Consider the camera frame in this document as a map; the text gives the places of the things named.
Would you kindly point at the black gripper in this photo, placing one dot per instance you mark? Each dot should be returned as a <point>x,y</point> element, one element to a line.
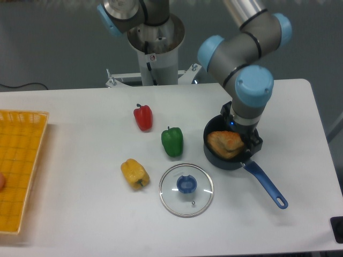
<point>248,133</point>

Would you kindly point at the golden triangle bread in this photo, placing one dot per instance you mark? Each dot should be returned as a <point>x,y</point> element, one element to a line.
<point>225,144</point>

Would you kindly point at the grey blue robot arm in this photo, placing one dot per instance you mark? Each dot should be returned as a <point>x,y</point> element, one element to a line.
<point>232,63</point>

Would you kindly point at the glass lid blue knob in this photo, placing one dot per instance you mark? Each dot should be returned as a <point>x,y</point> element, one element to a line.
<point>186,190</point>

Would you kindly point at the green bell pepper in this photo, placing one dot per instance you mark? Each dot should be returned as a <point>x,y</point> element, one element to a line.
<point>172,141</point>

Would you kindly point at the black device at table edge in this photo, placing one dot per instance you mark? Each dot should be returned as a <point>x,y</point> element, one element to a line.
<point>337,228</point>

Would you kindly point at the red bell pepper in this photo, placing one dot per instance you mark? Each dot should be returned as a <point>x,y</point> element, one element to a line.
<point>143,117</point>

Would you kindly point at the yellow bell pepper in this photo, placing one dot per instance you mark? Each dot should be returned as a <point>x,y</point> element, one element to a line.
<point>135,174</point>

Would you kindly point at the yellow woven basket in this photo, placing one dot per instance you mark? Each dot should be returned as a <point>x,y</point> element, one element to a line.
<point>22,134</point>

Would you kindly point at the dark pan blue handle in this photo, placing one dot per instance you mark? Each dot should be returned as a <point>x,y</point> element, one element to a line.
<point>216,124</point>

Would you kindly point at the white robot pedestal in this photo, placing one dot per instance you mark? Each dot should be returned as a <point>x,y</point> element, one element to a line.
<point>157,53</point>

